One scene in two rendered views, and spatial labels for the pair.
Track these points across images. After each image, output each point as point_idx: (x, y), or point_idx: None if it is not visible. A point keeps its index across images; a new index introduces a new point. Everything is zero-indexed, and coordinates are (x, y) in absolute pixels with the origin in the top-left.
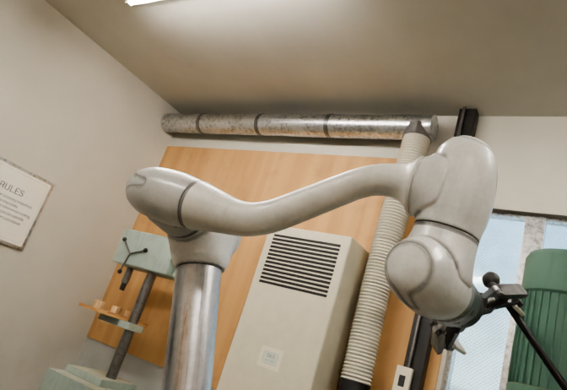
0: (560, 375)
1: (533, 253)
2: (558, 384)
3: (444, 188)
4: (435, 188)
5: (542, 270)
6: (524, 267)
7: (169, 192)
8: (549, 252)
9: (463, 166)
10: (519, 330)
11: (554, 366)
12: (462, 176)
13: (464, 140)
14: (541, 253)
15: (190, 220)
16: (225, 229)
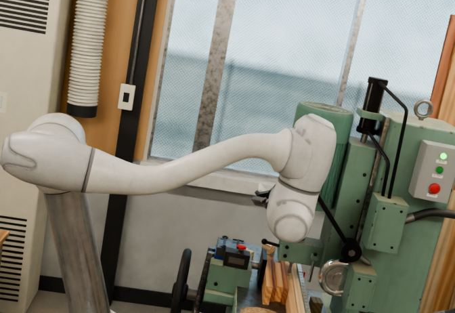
0: (323, 202)
1: (307, 110)
2: (321, 207)
3: (309, 169)
4: (303, 169)
5: None
6: (297, 114)
7: (70, 176)
8: (319, 114)
9: (321, 153)
10: None
11: (320, 198)
12: (321, 160)
13: (321, 129)
14: (313, 113)
15: (94, 192)
16: (129, 194)
